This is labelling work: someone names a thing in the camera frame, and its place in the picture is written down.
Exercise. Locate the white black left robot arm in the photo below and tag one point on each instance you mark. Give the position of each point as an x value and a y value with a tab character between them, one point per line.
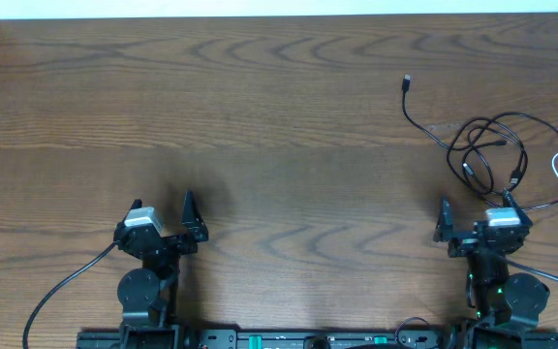
147	294

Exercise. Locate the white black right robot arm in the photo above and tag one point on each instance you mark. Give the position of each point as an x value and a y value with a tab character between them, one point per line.
508	306

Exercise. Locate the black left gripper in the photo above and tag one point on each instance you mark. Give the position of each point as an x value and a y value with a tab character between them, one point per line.
166	241

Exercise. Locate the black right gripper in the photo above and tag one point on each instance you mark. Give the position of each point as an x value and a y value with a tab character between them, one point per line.
464	241

